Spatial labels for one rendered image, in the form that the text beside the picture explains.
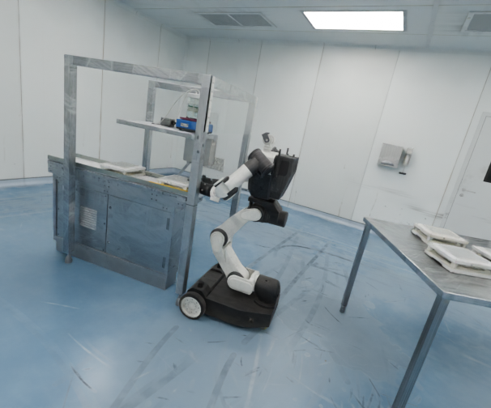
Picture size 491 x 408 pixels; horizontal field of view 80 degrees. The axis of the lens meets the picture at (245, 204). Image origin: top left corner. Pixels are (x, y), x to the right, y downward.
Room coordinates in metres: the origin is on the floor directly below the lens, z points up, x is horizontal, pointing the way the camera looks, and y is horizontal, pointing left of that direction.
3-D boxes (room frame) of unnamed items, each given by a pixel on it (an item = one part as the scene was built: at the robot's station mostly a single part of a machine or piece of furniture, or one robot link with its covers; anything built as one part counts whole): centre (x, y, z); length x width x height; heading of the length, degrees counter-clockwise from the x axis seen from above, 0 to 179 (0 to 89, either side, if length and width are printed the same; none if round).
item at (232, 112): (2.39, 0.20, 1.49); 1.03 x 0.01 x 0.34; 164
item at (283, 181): (1.97, -0.14, 1.12); 0.34 x 0.30 x 0.36; 164
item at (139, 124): (2.18, 0.65, 1.27); 0.62 x 0.38 x 0.04; 74
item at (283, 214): (1.97, -0.16, 0.86); 0.28 x 0.13 x 0.18; 74
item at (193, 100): (2.17, 0.47, 1.47); 0.15 x 0.15 x 0.19
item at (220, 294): (2.00, -0.06, 0.19); 0.64 x 0.52 x 0.33; 74
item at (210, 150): (2.26, 0.42, 1.16); 0.22 x 0.11 x 0.20; 74
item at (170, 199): (2.30, 1.01, 0.79); 1.30 x 0.29 x 0.10; 74
